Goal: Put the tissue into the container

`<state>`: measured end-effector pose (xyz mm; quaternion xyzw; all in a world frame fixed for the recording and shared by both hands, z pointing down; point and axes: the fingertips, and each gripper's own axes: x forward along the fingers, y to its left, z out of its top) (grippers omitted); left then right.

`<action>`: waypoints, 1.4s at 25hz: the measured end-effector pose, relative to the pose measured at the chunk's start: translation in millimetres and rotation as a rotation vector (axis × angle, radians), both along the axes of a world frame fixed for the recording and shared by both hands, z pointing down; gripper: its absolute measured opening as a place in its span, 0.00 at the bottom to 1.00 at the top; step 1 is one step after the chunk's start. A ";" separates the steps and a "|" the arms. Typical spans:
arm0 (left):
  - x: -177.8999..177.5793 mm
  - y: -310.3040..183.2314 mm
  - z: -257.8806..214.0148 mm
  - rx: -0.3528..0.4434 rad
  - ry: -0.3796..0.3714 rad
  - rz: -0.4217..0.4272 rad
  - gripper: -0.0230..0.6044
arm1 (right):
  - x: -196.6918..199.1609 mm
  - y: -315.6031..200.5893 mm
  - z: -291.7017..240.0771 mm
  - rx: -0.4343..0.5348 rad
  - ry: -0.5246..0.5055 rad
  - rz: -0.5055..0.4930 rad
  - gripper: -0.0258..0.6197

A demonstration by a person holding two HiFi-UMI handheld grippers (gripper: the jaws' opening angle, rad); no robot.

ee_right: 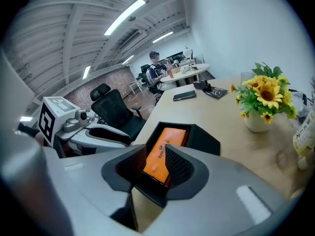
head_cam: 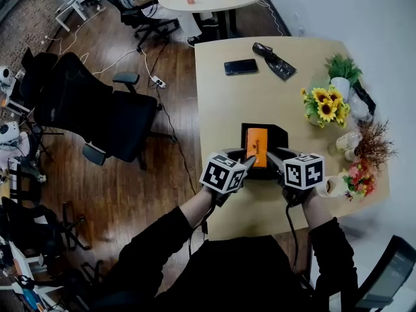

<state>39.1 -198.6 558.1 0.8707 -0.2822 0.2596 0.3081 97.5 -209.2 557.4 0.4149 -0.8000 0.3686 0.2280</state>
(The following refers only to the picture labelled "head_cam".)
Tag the orange and white box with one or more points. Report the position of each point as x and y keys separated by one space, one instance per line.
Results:
x=256 y=145

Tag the dried brown plant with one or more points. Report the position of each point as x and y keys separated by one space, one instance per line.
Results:
x=375 y=145

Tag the large black office chair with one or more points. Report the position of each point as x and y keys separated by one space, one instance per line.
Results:
x=74 y=93

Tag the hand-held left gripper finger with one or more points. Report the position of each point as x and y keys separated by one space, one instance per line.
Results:
x=250 y=162
x=234 y=153

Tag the black mesh office chair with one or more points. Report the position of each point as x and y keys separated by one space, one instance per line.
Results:
x=39 y=70

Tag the white round-headed robot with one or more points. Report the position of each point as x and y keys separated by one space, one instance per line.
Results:
x=8 y=133
x=6 y=75

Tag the black box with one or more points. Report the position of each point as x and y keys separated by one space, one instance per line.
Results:
x=276 y=138

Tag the round wooden table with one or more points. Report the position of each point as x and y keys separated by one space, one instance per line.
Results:
x=214 y=2

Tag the white mug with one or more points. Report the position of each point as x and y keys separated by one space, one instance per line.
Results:
x=331 y=187

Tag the white power strip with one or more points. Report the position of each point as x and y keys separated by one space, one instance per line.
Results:
x=158 y=82

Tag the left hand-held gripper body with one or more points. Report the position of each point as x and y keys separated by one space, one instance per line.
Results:
x=221 y=174

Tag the black smartphone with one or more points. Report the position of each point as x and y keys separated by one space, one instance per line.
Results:
x=240 y=67

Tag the person's right forearm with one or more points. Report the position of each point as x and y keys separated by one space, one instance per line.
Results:
x=328 y=245

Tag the clear glass bottle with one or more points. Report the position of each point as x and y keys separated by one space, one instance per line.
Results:
x=347 y=141

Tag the person's black-clothed torso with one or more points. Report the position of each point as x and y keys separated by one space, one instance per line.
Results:
x=234 y=271

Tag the white desk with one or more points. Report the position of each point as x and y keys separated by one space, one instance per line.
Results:
x=74 y=3

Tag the light wooden square table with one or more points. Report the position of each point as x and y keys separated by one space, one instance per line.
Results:
x=221 y=109

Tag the person's left forearm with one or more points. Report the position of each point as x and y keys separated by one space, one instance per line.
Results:
x=169 y=236

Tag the sunflower bouquet in vase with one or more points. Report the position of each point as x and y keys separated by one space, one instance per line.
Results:
x=326 y=107

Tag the green plant in white pot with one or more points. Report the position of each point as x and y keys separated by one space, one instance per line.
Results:
x=343 y=70

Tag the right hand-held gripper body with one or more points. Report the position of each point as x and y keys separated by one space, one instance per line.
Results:
x=304 y=172

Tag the black plastic wrapper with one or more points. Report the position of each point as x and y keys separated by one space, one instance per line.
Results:
x=276 y=62

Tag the colourful flowers in small pot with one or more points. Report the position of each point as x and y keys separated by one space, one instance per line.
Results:
x=360 y=180

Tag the black swivel chair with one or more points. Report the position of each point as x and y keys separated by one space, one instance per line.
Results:
x=32 y=223

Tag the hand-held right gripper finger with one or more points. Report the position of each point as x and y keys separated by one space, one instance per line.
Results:
x=287 y=152
x=275 y=164

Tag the grey-backed black office chair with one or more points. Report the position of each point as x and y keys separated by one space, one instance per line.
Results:
x=390 y=271

